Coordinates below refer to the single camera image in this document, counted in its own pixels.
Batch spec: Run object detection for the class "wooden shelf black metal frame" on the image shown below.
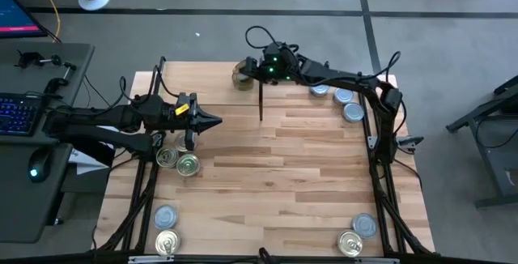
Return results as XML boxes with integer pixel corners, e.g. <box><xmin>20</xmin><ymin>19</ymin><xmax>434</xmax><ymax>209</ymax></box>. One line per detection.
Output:
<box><xmin>147</xmin><ymin>56</ymin><xmax>264</xmax><ymax>122</ymax></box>

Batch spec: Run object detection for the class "black aluminium rig frame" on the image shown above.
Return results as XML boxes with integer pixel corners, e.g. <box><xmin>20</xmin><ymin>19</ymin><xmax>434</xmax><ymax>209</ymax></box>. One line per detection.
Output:
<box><xmin>95</xmin><ymin>60</ymin><xmax>436</xmax><ymax>264</ymax></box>

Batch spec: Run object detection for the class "black metal side table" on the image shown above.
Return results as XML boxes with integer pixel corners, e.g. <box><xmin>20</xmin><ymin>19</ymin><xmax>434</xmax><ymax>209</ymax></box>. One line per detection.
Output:
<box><xmin>444</xmin><ymin>75</ymin><xmax>518</xmax><ymax>208</ymax></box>

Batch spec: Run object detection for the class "black desk clamp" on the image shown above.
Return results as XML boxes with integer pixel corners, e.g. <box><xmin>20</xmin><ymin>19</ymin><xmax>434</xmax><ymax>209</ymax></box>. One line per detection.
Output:
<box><xmin>43</xmin><ymin>62</ymin><xmax>77</xmax><ymax>96</ymax></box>
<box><xmin>14</xmin><ymin>51</ymin><xmax>62</xmax><ymax>70</ymax></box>

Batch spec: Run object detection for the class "computer monitor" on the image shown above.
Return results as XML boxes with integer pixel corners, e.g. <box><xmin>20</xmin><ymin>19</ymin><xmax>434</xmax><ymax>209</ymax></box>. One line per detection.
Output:
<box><xmin>0</xmin><ymin>0</ymin><xmax>48</xmax><ymax>40</ymax></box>

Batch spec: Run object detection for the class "yellow cable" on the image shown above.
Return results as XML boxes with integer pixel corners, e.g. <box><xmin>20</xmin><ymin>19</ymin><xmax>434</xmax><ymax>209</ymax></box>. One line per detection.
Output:
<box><xmin>28</xmin><ymin>0</ymin><xmax>62</xmax><ymax>43</ymax></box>

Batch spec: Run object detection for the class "silver edge bracket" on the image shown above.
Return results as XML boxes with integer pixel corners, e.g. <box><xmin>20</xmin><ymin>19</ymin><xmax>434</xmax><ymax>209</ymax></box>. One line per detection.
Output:
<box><xmin>355</xmin><ymin>257</ymin><xmax>401</xmax><ymax>264</ymax></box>
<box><xmin>128</xmin><ymin>255</ymin><xmax>175</xmax><ymax>264</ymax></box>

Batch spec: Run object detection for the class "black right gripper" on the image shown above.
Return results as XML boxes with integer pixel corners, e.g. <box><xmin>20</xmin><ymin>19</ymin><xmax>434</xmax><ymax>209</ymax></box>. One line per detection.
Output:
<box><xmin>243</xmin><ymin>41</ymin><xmax>303</xmax><ymax>85</ymax></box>

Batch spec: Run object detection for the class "black computer mouse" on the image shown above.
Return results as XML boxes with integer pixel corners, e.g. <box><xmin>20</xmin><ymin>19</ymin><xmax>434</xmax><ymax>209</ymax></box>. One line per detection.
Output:
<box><xmin>27</xmin><ymin>147</ymin><xmax>53</xmax><ymax>184</ymax></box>

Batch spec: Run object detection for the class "white paper sheet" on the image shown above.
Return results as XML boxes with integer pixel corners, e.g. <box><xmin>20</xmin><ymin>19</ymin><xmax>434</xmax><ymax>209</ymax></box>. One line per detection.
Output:
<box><xmin>66</xmin><ymin>142</ymin><xmax>117</xmax><ymax>176</ymax></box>

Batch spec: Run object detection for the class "small black grey clamp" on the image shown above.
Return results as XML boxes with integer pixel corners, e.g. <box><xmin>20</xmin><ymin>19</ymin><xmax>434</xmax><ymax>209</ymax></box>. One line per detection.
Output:
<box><xmin>398</xmin><ymin>135</ymin><xmax>425</xmax><ymax>151</ymax></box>

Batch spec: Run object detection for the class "gold-lid green label can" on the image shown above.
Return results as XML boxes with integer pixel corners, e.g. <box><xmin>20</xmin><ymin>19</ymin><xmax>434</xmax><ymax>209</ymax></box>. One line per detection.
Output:
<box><xmin>231</xmin><ymin>62</ymin><xmax>254</xmax><ymax>83</ymax></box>
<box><xmin>231</xmin><ymin>78</ymin><xmax>255</xmax><ymax>92</ymax></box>

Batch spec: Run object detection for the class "black floor cable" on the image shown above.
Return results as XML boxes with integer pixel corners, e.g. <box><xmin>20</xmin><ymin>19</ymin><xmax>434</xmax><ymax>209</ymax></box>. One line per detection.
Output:
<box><xmin>82</xmin><ymin>74</ymin><xmax>122</xmax><ymax>109</ymax></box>

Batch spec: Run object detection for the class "grey desk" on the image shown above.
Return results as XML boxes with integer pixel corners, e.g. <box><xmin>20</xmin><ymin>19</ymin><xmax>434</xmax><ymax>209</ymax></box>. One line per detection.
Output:
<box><xmin>0</xmin><ymin>41</ymin><xmax>95</xmax><ymax>244</ymax></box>

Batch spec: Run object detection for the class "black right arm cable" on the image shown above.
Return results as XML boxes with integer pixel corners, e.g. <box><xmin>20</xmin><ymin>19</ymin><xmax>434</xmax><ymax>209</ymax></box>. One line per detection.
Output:
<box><xmin>244</xmin><ymin>25</ymin><xmax>282</xmax><ymax>51</ymax></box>

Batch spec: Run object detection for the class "backlit black keyboard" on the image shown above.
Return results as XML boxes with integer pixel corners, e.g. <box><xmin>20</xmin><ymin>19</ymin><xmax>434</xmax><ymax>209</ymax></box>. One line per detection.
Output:
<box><xmin>0</xmin><ymin>92</ymin><xmax>45</xmax><ymax>138</ymax></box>

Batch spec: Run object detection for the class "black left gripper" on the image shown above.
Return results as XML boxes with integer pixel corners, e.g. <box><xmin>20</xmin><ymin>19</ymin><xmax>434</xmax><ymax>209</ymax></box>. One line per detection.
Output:
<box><xmin>159</xmin><ymin>92</ymin><xmax>223</xmax><ymax>151</ymax></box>

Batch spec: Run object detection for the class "blue-lid can bottom right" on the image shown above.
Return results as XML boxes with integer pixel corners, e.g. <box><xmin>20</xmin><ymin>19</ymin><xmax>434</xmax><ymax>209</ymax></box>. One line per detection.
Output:
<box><xmin>351</xmin><ymin>213</ymin><xmax>378</xmax><ymax>240</ymax></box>

